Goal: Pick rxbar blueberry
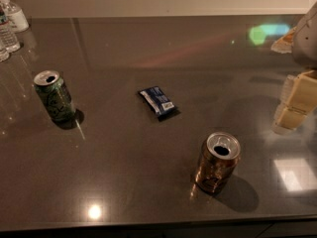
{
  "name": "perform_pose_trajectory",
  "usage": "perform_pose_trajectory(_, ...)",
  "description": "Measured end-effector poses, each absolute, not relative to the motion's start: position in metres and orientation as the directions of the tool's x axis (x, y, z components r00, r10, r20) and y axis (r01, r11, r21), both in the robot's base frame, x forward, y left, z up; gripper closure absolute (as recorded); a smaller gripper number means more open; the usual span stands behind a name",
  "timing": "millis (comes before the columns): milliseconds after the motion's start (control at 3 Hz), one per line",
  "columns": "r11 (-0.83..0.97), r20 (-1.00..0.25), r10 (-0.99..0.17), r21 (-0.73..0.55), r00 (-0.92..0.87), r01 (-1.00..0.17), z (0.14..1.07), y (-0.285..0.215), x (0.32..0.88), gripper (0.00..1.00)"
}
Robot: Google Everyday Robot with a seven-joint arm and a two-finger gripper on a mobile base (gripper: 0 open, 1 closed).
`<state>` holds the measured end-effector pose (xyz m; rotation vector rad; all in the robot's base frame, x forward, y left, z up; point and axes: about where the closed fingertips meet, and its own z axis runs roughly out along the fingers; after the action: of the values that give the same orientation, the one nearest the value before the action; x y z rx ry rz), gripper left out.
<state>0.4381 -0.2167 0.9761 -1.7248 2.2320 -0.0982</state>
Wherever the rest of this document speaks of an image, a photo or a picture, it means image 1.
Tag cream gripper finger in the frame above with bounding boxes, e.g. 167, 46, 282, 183
271, 75, 295, 135
286, 70, 317, 130

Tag blue rxbar wrapper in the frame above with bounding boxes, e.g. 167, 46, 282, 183
139, 86, 176, 117

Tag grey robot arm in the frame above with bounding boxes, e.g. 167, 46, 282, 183
271, 3, 317, 135

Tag gold soda can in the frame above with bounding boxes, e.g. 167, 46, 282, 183
194, 132, 241, 195

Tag green soda can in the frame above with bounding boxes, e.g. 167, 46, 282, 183
34, 70, 75, 123

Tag hand sanitizer pump bottle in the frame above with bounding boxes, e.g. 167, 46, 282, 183
0, 0, 29, 33

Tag clear water bottle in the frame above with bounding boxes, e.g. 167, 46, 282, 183
0, 8, 21, 53

